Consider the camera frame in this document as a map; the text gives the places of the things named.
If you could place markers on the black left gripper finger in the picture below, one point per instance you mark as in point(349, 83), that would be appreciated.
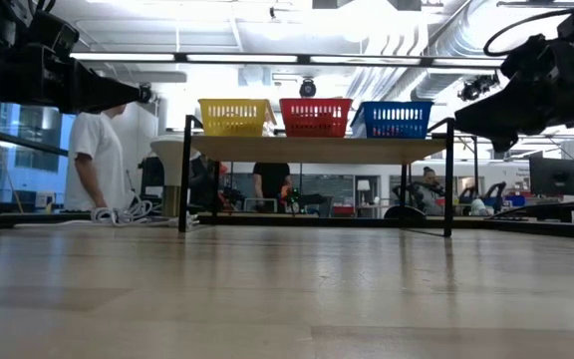
point(97, 102)
point(97, 82)

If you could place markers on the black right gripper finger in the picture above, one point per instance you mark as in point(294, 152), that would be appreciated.
point(498, 130)
point(491, 105)

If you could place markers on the blue plastic basket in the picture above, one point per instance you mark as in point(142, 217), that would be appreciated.
point(391, 124)

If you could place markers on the yellow plastic basket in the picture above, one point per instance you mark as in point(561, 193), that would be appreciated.
point(234, 119)

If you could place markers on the red plastic basket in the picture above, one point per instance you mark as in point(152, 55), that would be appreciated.
point(315, 122)

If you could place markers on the black round ceiling fixture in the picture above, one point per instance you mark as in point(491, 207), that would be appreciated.
point(145, 94)

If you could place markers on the person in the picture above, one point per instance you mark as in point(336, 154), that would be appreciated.
point(429, 192)
point(202, 182)
point(272, 182)
point(95, 154)

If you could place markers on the dark computer monitor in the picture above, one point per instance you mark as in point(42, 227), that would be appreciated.
point(555, 175)

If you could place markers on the black background chair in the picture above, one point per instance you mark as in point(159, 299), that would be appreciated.
point(151, 174)

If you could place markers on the small white table lamp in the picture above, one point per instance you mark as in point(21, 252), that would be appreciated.
point(363, 185)

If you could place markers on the overhead light bar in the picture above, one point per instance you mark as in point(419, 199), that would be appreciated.
point(242, 58)

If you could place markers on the black ceiling camera rig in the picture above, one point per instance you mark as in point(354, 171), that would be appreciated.
point(479, 86)

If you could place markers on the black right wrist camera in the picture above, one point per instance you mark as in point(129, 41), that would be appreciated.
point(531, 57)

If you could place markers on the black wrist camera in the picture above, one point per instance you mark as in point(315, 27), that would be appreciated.
point(55, 35)
point(531, 57)

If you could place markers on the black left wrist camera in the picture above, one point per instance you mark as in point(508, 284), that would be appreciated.
point(55, 35)

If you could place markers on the wooden riser shelf black frame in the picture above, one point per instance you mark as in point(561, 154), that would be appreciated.
point(317, 149)

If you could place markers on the black overhead camera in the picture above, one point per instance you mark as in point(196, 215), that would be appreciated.
point(307, 89)

